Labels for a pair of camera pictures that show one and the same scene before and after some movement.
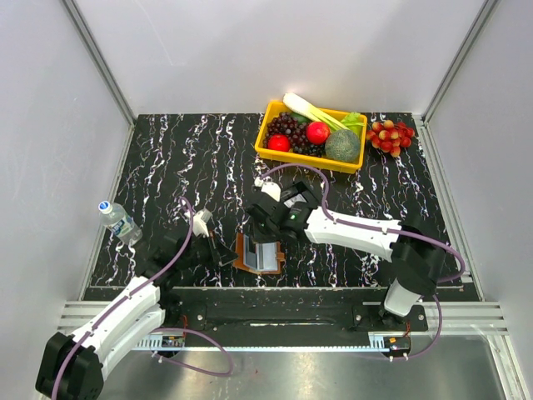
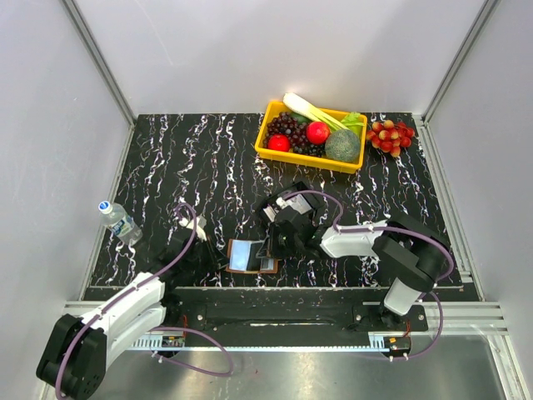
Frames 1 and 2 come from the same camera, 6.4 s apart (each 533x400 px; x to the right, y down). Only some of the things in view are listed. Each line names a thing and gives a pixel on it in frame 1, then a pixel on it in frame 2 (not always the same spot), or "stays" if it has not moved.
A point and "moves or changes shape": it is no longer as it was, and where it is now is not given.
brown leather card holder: [266, 260] moves or changes shape
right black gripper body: [264, 232] → [282, 245]
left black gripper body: [201, 252] stays
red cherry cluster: [390, 137] stays
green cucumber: [300, 118] stays
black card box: [298, 192] stays
